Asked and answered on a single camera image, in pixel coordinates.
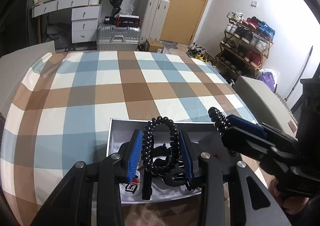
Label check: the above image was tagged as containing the black hair claw clip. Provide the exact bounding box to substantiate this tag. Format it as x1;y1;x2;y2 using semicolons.
152;144;200;191

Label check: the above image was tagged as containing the round white printed badge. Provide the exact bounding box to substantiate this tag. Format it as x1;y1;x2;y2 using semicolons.
119;170;142;197

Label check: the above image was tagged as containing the long black toothed hair clip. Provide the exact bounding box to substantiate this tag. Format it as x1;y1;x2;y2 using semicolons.
142;166;152;201

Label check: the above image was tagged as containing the person's right hand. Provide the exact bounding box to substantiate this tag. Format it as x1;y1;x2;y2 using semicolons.
268;178;309;215

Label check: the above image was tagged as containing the grey cardboard box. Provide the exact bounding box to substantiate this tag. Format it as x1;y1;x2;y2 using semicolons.
106;119;242;205

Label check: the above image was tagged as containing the purple bag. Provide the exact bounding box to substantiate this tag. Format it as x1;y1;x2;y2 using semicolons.
258;70;277;92

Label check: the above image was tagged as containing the wooden shoe rack with shoes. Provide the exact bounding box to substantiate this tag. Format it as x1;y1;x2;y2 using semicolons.
215;11;276;78

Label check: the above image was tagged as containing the plaid checkered bedsheet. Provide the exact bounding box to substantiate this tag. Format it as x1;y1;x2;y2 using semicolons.
1;51;255;225

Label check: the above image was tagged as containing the brown cardboard box on floor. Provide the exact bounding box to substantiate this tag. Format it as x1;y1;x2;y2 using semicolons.
145;39;164;53

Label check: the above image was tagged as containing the silver aluminium suitcase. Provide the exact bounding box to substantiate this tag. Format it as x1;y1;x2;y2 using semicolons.
96;25;140;51

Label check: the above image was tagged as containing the white upright suitcase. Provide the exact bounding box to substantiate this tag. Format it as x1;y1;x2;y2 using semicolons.
137;0;170;44

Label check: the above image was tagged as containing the black red box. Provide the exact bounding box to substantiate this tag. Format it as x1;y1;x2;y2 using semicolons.
115;15;140;28

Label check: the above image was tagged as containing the grey left bedside cabinet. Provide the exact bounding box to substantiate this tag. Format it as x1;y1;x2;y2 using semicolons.
0;41;55;100

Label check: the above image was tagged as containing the white dressing desk with drawers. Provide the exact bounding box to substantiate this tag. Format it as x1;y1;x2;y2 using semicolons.
31;0;101;43

